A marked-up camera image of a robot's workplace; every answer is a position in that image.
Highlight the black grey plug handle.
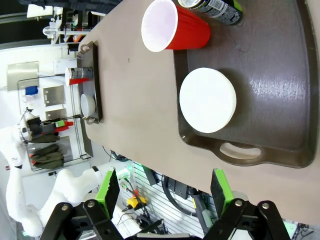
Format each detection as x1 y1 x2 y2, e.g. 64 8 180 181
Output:
191 191 214 231

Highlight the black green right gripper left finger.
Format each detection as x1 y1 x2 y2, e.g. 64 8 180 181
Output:
41 168 123 240

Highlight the white power strip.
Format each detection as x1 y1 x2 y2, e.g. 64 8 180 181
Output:
117 166 135 187

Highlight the dark printed drink can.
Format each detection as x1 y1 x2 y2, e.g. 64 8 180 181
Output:
71 66 94 80
177 0 243 26

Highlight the black coiled cable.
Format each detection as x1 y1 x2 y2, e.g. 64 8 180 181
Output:
161 174 201 216

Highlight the yellow emergency stop box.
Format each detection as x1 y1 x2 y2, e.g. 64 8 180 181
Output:
126 189 147 210

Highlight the black mounting bracket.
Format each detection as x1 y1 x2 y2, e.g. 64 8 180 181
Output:
146 169 158 186

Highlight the black metal clothes rack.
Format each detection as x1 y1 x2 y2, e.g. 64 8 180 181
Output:
17 78 92 161

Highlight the red plastic cup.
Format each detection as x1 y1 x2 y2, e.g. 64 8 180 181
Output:
65 67 90 87
141 0 211 53

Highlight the dark grey tray with handles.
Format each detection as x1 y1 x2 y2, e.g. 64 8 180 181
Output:
76 41 104 125
173 0 317 168

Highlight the white round plate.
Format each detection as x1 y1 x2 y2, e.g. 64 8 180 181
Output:
179 67 237 134

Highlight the olive jacket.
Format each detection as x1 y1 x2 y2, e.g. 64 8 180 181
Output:
26 134 61 144
31 144 65 169

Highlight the white round bowl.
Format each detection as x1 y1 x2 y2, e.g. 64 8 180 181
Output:
80 93 97 118

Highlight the large silver wall plate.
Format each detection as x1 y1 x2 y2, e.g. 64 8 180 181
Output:
7 61 40 91

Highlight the small silver wall plate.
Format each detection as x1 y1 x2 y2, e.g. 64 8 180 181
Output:
45 108 68 121

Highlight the medium silver wall plate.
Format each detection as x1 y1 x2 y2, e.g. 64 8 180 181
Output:
42 85 66 107

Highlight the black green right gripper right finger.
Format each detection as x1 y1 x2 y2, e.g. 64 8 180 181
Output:
203 169 291 240

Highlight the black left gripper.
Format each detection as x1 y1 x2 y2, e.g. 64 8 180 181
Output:
26 117 56 137

